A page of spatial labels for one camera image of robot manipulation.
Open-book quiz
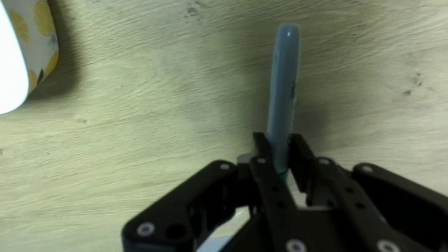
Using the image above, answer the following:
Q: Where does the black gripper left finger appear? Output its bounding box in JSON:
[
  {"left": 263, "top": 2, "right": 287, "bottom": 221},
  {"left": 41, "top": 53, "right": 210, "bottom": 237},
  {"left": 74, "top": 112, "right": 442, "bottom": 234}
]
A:
[{"left": 120, "top": 132, "right": 301, "bottom": 252}]

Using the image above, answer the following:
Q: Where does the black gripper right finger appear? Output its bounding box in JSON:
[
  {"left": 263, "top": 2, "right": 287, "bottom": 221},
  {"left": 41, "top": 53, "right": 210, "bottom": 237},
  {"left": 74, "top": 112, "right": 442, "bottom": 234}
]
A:
[{"left": 287, "top": 133, "right": 448, "bottom": 252}]

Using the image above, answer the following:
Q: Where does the white bowl with yellow print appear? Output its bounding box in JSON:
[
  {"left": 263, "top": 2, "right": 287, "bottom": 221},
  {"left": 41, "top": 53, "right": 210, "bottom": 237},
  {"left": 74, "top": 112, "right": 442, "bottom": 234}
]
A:
[{"left": 0, "top": 0, "right": 62, "bottom": 116}]

